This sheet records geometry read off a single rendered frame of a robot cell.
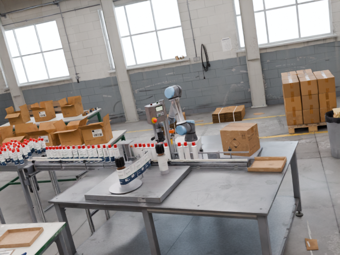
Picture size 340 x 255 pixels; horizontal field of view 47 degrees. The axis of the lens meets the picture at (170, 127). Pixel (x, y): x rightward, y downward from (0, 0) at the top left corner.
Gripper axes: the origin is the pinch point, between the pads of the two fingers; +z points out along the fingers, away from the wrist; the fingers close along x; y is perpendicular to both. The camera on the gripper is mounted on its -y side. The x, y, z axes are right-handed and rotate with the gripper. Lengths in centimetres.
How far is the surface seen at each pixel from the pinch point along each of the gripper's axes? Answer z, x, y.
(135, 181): -1, -95, 5
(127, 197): 1, -122, 6
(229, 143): -10, -35, 86
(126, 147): -21, -51, -18
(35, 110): -16, 267, -348
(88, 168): 4, -34, -78
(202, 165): 2, -58, 61
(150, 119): -46, -44, 12
